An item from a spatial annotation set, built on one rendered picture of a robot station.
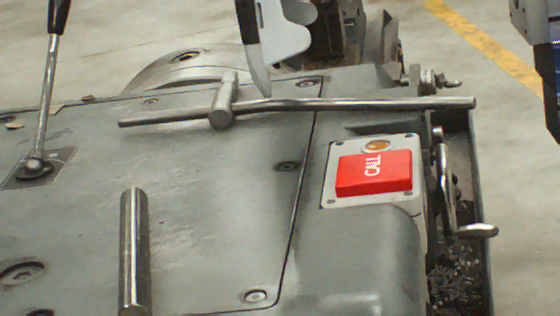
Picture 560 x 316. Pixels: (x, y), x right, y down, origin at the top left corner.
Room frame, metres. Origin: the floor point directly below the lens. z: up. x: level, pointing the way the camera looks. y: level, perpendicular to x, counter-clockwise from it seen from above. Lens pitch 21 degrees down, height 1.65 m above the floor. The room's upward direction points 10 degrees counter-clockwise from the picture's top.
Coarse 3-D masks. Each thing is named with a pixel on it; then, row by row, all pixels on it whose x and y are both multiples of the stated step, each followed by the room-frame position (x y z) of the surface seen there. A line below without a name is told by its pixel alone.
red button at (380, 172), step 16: (352, 160) 0.91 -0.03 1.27; (368, 160) 0.90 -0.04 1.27; (384, 160) 0.89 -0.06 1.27; (400, 160) 0.89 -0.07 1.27; (336, 176) 0.88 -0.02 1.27; (352, 176) 0.87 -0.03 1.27; (368, 176) 0.87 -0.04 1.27; (384, 176) 0.86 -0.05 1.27; (400, 176) 0.86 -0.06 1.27; (336, 192) 0.86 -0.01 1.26; (352, 192) 0.86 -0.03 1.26; (368, 192) 0.86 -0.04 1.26; (384, 192) 0.86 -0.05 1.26
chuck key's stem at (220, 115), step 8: (232, 72) 1.17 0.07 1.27; (224, 80) 1.15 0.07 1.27; (232, 80) 1.15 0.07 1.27; (224, 88) 1.11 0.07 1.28; (232, 88) 1.12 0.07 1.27; (216, 96) 1.10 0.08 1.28; (224, 96) 1.09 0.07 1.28; (232, 96) 1.10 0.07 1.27; (216, 104) 1.07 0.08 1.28; (224, 104) 1.07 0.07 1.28; (216, 112) 1.06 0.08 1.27; (224, 112) 1.06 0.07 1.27; (232, 112) 1.07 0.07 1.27; (216, 120) 1.06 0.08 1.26; (224, 120) 1.06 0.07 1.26
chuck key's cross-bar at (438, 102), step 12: (444, 96) 1.02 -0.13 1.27; (456, 96) 1.01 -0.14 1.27; (468, 96) 1.01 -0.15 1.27; (192, 108) 1.08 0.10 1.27; (204, 108) 1.08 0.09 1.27; (240, 108) 1.07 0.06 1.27; (252, 108) 1.07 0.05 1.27; (264, 108) 1.07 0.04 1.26; (276, 108) 1.07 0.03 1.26; (288, 108) 1.06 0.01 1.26; (300, 108) 1.06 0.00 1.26; (312, 108) 1.06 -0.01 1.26; (324, 108) 1.05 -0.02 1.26; (336, 108) 1.05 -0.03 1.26; (348, 108) 1.04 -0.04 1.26; (360, 108) 1.04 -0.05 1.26; (372, 108) 1.04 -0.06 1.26; (384, 108) 1.03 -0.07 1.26; (396, 108) 1.03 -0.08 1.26; (408, 108) 1.02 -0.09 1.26; (420, 108) 1.02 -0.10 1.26; (432, 108) 1.02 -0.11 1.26; (444, 108) 1.01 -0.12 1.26; (456, 108) 1.01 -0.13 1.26; (468, 108) 1.00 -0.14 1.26; (120, 120) 1.08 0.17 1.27; (132, 120) 1.08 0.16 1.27; (144, 120) 1.08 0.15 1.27; (156, 120) 1.08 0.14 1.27; (168, 120) 1.08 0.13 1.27; (180, 120) 1.08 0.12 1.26
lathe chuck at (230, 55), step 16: (192, 48) 1.40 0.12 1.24; (208, 48) 1.39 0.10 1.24; (224, 48) 1.38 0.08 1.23; (240, 48) 1.39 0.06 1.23; (160, 64) 1.38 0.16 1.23; (176, 64) 1.35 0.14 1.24; (192, 64) 1.33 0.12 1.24; (208, 64) 1.33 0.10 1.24; (224, 64) 1.33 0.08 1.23; (240, 64) 1.33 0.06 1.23; (144, 80) 1.34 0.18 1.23
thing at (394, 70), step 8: (360, 64) 2.04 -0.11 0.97; (384, 64) 2.04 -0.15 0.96; (392, 64) 2.03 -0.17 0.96; (400, 64) 2.03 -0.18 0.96; (416, 64) 1.99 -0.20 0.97; (392, 72) 1.97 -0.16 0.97; (400, 72) 1.99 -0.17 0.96; (416, 72) 1.95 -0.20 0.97; (392, 80) 1.93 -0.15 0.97; (400, 80) 1.95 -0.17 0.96; (408, 80) 1.95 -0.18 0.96; (416, 80) 1.91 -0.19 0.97
